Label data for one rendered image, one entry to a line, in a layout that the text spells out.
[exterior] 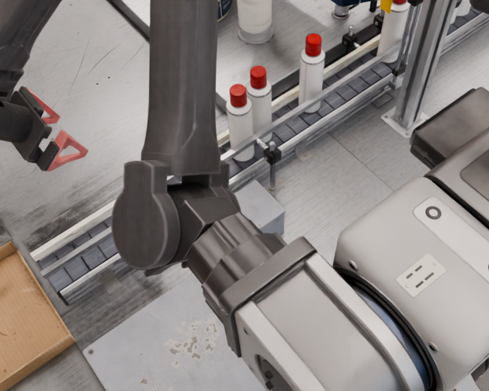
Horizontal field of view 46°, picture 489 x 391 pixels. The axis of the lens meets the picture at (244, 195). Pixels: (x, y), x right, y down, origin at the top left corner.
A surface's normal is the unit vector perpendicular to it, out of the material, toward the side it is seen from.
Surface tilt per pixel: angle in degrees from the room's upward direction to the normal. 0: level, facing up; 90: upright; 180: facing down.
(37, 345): 0
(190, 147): 63
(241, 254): 5
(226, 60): 0
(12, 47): 105
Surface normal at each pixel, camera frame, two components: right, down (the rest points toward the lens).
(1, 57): 0.41, 0.87
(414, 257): -0.05, -0.54
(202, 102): 0.76, 0.10
